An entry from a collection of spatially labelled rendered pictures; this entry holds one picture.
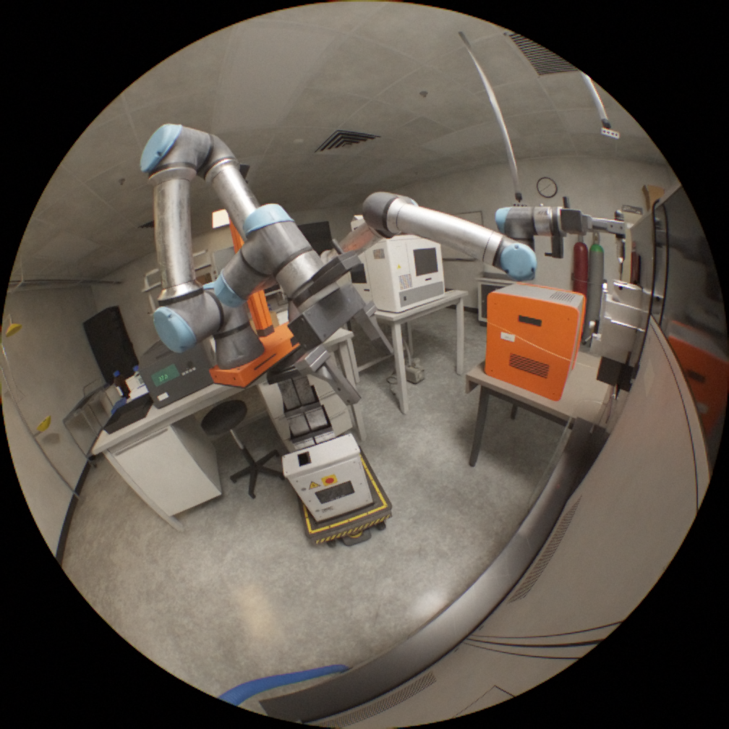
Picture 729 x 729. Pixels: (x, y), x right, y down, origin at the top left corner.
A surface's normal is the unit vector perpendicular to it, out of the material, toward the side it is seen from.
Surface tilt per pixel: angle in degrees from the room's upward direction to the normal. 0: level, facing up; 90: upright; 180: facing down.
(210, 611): 0
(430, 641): 0
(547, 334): 90
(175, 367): 90
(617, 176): 90
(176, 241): 99
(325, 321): 67
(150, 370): 90
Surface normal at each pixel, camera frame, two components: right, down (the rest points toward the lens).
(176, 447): 0.57, 0.29
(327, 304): 0.70, -0.24
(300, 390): 0.34, 0.37
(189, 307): 0.87, 0.25
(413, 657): -0.16, -0.88
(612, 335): -0.81, 0.38
